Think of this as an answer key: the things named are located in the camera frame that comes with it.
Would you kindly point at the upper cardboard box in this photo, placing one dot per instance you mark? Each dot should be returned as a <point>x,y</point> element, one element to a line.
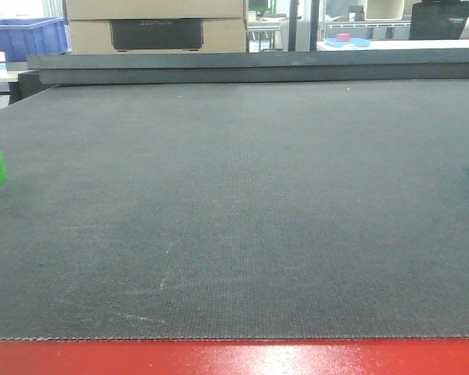
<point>159,9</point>

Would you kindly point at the red conveyor frame edge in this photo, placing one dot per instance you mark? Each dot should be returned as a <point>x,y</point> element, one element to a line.
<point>385,356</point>

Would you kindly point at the black vertical post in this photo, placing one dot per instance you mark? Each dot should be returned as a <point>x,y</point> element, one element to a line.
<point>314,23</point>

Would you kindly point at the dark grey conveyor rail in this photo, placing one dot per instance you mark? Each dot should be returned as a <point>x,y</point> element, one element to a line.
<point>262,67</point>

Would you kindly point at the pink block in tray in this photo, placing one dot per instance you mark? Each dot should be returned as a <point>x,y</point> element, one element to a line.
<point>342,37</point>

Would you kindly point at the blue tray in background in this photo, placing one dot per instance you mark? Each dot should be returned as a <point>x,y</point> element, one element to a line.
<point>353,43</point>

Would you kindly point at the blue crate in background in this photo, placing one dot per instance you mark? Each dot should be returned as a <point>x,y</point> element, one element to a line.
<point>20,38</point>

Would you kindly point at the black conveyor belt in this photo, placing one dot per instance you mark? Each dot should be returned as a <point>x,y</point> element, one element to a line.
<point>283,211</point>

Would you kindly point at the black office chair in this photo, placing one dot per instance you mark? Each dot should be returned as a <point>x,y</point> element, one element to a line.
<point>438,20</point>

